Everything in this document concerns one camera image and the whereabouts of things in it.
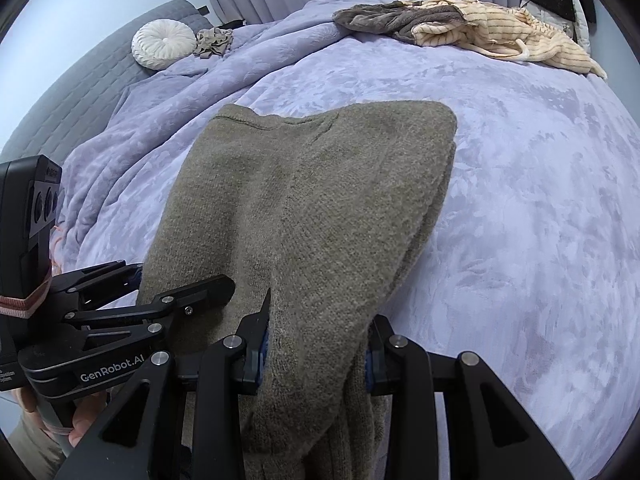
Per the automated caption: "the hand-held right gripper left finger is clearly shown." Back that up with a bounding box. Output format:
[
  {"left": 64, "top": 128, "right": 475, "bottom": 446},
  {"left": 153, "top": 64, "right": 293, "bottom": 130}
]
[{"left": 52, "top": 287, "right": 273, "bottom": 480}]

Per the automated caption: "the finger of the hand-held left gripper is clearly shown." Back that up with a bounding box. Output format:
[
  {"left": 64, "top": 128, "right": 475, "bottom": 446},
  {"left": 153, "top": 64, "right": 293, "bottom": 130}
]
[
  {"left": 50, "top": 260, "right": 146, "bottom": 312},
  {"left": 62, "top": 275, "right": 236, "bottom": 351}
]

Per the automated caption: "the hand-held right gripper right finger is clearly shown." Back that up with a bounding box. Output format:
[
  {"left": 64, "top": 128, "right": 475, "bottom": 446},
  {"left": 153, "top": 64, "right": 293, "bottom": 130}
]
[{"left": 366, "top": 315, "right": 576, "bottom": 480}]

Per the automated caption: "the olive knit sweater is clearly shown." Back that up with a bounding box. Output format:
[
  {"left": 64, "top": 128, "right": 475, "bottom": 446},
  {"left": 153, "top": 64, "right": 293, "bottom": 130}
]
[{"left": 137, "top": 100, "right": 458, "bottom": 480}]

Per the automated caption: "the person's left hand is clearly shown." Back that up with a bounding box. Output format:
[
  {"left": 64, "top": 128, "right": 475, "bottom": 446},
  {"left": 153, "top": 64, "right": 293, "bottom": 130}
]
[{"left": 15, "top": 390, "right": 108, "bottom": 450}]

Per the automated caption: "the grey quilted headboard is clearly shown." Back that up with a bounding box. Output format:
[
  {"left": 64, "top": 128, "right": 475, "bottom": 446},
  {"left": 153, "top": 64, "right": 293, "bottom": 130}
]
[{"left": 0, "top": 0, "right": 211, "bottom": 166}]

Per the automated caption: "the lavender fleece blanket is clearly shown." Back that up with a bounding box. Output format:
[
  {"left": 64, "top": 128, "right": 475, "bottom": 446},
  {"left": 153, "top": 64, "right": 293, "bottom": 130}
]
[{"left": 50, "top": 0, "right": 640, "bottom": 480}]

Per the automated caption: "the white round pillow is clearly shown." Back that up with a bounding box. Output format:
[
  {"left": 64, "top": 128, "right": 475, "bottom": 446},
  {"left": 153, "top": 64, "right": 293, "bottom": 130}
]
[{"left": 131, "top": 19, "right": 197, "bottom": 71}]

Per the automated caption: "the small beige crumpled cloth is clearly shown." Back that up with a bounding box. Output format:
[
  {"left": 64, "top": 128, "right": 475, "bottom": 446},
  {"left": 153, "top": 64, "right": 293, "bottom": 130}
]
[{"left": 192, "top": 27, "right": 235, "bottom": 59}]

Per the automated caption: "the grey plush garment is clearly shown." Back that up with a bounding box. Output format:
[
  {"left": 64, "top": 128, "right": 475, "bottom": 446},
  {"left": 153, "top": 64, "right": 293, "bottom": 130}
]
[{"left": 332, "top": 1, "right": 468, "bottom": 43}]

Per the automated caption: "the cream striped garment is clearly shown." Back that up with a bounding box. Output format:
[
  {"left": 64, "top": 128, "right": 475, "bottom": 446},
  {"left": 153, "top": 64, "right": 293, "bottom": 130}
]
[{"left": 412, "top": 0, "right": 608, "bottom": 81}]

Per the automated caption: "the white padded jacket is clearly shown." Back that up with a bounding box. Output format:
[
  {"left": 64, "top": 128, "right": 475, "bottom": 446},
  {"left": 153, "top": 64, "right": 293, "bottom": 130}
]
[{"left": 520, "top": 0, "right": 593, "bottom": 56}]

